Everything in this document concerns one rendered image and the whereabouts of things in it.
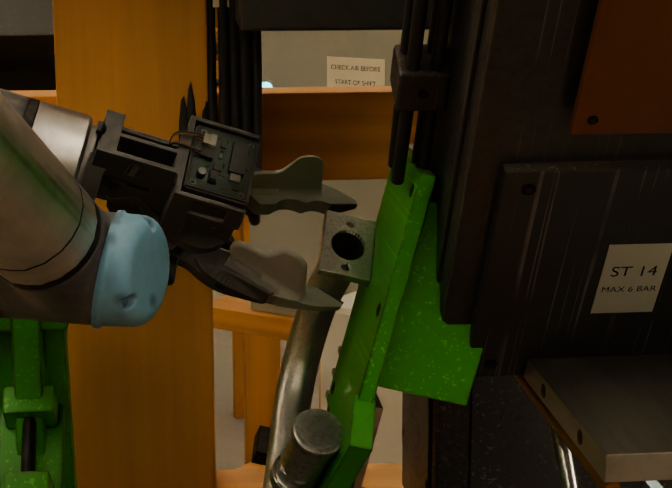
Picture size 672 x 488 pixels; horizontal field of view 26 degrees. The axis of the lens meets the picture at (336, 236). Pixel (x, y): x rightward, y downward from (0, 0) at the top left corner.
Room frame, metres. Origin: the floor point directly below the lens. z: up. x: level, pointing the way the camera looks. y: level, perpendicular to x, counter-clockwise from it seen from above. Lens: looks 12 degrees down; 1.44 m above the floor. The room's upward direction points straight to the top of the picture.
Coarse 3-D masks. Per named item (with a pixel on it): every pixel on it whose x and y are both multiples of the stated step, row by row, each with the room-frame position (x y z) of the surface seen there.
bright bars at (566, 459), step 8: (552, 432) 1.00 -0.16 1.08; (560, 440) 0.99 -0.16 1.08; (560, 448) 0.99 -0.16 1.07; (560, 456) 0.98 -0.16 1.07; (568, 456) 0.98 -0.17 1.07; (560, 464) 0.98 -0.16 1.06; (568, 464) 0.98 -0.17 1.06; (560, 472) 0.97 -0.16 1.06; (568, 472) 0.97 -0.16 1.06; (560, 480) 0.97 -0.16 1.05; (568, 480) 0.97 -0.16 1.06; (576, 480) 0.97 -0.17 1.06
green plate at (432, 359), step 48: (384, 192) 1.10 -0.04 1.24; (384, 240) 1.05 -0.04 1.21; (432, 240) 1.00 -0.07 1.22; (384, 288) 1.00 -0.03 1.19; (432, 288) 1.00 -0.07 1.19; (384, 336) 0.99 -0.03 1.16; (432, 336) 1.00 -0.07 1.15; (336, 384) 1.07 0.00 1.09; (384, 384) 1.00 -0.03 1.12; (432, 384) 1.00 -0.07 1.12
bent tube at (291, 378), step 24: (336, 216) 1.09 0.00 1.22; (336, 240) 1.09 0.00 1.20; (360, 240) 1.08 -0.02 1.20; (336, 264) 1.06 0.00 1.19; (360, 264) 1.06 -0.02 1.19; (336, 288) 1.09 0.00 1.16; (312, 312) 1.12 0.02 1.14; (312, 336) 1.13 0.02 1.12; (288, 360) 1.13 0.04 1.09; (312, 360) 1.13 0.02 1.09; (288, 384) 1.12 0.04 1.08; (312, 384) 1.13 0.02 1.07; (288, 408) 1.11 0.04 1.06; (288, 432) 1.09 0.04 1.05; (264, 480) 1.07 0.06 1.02
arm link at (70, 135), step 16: (48, 112) 1.03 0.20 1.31; (64, 112) 1.03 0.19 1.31; (32, 128) 1.01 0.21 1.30; (48, 128) 1.01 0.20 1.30; (64, 128) 1.02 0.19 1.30; (80, 128) 1.02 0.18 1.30; (96, 128) 1.04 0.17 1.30; (48, 144) 1.01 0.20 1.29; (64, 144) 1.01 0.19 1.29; (80, 144) 1.01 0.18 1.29; (64, 160) 1.01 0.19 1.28; (80, 160) 1.01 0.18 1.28; (80, 176) 1.01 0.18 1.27
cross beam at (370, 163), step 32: (32, 96) 1.42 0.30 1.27; (288, 96) 1.44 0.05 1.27; (320, 96) 1.45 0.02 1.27; (352, 96) 1.45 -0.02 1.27; (384, 96) 1.45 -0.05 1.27; (288, 128) 1.44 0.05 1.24; (320, 128) 1.45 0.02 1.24; (352, 128) 1.45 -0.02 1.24; (384, 128) 1.45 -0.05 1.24; (288, 160) 1.44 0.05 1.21; (352, 160) 1.45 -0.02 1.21; (384, 160) 1.45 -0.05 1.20
